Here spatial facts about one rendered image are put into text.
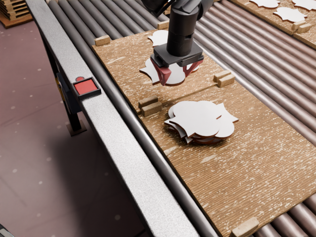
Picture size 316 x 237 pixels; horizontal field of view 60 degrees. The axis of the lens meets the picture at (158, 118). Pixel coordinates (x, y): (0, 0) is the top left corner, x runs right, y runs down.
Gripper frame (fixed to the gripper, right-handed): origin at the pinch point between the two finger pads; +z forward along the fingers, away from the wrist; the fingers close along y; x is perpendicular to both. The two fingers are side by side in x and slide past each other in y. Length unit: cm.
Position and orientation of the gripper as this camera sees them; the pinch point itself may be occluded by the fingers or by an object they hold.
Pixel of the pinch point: (174, 77)
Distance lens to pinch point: 71.9
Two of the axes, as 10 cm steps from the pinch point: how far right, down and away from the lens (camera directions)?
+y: 8.5, -3.7, 3.7
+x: -5.2, -6.9, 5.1
